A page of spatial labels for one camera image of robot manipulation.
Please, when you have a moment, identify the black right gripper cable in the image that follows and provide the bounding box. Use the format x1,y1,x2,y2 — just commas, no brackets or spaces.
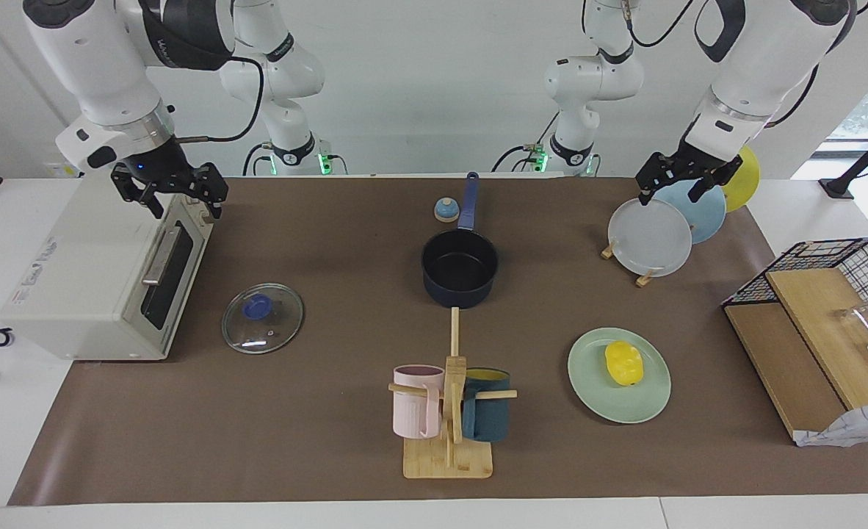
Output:
176,55,266,144

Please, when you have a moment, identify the yellow plate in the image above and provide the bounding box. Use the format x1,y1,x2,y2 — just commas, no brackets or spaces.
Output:
720,145,762,214

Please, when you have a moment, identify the yellow lemon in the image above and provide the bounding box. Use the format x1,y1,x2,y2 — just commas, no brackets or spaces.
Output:
604,340,644,386

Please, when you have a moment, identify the dark teal mug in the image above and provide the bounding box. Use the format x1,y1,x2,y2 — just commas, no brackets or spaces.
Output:
461,367,513,443

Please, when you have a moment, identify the light bamboo board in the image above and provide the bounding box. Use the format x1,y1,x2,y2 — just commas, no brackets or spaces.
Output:
764,267,868,410

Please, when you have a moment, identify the brown table mat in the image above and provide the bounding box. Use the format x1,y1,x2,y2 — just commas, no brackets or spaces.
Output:
8,176,868,506

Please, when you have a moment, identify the pink mug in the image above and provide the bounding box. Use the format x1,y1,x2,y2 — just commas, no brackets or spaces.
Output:
392,364,446,440

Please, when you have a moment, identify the wooden plate rack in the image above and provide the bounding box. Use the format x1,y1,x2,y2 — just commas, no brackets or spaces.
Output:
601,239,659,289

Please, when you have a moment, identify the white crumpled bag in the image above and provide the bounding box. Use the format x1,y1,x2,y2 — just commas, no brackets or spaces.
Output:
794,399,868,449

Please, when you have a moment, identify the dark blue pot with handle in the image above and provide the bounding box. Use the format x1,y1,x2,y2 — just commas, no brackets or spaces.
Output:
421,172,500,309

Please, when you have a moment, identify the light blue plate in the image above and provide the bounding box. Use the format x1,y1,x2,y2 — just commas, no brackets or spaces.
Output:
654,179,728,245

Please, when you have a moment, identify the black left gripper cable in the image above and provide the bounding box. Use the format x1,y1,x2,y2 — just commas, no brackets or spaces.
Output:
581,0,857,130

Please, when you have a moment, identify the wooden mug tree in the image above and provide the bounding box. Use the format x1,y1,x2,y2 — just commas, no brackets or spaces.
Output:
388,307,518,480

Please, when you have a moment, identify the black right arm base cable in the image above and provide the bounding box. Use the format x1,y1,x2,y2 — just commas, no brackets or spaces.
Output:
242,142,278,177

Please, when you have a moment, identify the black arm base cable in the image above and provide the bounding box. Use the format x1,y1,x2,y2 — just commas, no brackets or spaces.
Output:
491,110,562,174
242,142,278,177

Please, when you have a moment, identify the wooden wire basket shelf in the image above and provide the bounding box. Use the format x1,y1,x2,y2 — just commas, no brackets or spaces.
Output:
724,301,846,442

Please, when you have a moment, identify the black wire basket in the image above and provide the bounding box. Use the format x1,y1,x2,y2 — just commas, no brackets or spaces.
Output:
722,237,868,335

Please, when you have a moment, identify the light green plate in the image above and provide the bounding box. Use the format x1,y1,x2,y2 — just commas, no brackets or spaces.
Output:
568,327,672,425

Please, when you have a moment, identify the black camera stand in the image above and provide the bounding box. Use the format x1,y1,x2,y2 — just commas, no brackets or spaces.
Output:
820,118,868,201

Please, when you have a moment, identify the grey plate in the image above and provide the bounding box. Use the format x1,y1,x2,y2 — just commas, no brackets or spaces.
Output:
608,198,693,278

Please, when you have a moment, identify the beige toaster oven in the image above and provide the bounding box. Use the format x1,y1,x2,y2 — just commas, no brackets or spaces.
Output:
0,173,214,362

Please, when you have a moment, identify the black left arm base cable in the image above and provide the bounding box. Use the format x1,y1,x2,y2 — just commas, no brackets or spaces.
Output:
491,110,562,174

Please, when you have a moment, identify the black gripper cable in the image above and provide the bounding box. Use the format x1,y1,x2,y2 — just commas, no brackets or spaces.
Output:
176,55,266,144
581,0,857,130

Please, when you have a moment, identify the glass lid with blue knob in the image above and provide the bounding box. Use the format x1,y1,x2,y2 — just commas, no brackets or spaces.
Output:
221,283,305,355

